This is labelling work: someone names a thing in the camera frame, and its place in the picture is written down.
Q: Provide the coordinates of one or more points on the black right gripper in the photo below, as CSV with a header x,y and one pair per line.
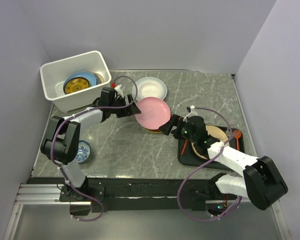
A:
x,y
175,120

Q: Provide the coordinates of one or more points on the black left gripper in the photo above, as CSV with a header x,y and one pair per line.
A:
x,y
129,110

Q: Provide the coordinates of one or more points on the red plate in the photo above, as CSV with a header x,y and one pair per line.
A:
x,y
152,131

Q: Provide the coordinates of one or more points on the pink plate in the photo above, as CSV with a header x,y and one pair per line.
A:
x,y
154,113

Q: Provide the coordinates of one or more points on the yellow woven plate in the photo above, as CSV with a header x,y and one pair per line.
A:
x,y
155,133

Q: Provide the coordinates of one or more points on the grey deer plate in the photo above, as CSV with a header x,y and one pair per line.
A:
x,y
98,78

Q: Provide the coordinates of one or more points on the blue plastic plate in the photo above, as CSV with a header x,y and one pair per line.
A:
x,y
84,74

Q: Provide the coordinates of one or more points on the yellow patterned plate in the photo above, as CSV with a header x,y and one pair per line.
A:
x,y
75,84

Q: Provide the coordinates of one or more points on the beige floral plate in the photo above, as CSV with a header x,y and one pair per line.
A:
x,y
103,78

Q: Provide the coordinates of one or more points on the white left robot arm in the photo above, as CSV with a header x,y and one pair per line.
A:
x,y
60,143

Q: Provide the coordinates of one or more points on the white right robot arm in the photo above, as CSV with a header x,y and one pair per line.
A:
x,y
258,178

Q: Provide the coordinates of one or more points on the white plastic bin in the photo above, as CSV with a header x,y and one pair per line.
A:
x,y
54,74

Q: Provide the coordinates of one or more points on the white deep plate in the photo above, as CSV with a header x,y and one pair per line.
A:
x,y
149,87

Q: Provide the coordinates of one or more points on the orange fork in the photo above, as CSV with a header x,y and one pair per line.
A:
x,y
184,147

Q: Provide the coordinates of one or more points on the black tray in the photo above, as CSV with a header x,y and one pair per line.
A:
x,y
189,158

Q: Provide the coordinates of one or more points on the beige plate on tray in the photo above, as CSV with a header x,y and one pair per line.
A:
x,y
215,132

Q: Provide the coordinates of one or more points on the clear glass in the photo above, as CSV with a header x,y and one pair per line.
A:
x,y
231,131

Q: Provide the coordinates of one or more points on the blue white patterned bowl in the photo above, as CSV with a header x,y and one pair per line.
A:
x,y
83,152

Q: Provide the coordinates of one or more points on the orange spoon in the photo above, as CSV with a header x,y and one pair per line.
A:
x,y
237,135

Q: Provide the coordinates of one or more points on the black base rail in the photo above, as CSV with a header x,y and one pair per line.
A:
x,y
131,194

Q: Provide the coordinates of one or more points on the aluminium frame rail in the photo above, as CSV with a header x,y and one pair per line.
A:
x,y
49,194

